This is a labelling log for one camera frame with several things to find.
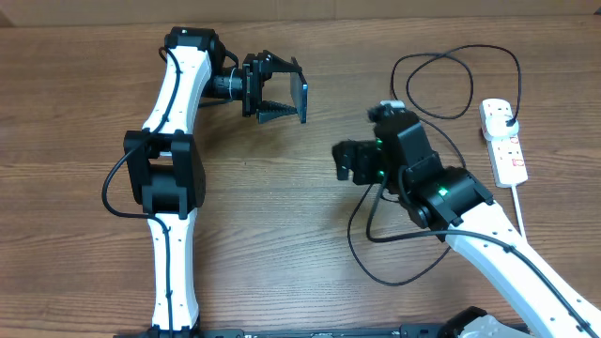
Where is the Samsung Galaxy smartphone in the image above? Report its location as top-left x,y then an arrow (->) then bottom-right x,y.
290,72 -> 308,124

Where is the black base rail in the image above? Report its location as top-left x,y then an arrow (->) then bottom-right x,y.
112,322 -> 532,338

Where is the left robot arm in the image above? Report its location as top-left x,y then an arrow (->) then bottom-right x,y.
124,26 -> 308,337

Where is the white power strip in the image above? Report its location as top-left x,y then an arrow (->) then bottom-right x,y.
479,99 -> 528,188

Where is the white charger plug adapter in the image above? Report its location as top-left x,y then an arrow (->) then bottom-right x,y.
483,115 -> 519,141

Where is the white power strip cord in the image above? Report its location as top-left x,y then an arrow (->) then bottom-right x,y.
510,185 -> 528,240

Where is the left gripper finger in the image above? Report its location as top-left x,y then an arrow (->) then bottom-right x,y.
270,54 -> 301,73
256,100 -> 298,124

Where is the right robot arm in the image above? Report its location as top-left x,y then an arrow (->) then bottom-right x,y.
331,103 -> 600,337

